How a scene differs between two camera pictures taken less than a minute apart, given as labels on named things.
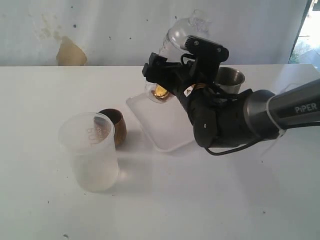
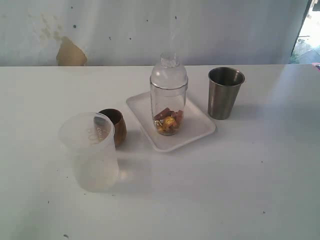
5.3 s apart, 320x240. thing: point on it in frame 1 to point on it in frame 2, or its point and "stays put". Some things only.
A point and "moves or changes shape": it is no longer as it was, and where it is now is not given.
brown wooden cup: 119,124 stays put
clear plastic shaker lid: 197,25 moves or changes shape
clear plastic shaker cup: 173,54 to 168,109
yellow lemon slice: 160,91 to 169,121
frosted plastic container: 88,140 stays put
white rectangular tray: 166,124 stays put
